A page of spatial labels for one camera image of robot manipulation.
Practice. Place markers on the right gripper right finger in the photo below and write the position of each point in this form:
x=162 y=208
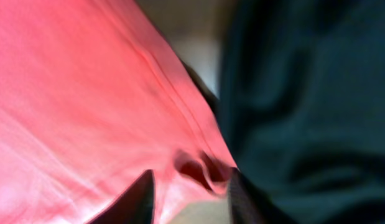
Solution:
x=249 y=205

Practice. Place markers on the red orange t-shirt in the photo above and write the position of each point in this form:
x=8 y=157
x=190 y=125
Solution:
x=91 y=96

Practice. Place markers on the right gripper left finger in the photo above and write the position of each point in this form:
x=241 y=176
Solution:
x=134 y=206

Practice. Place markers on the black garment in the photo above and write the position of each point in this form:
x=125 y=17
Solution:
x=302 y=102

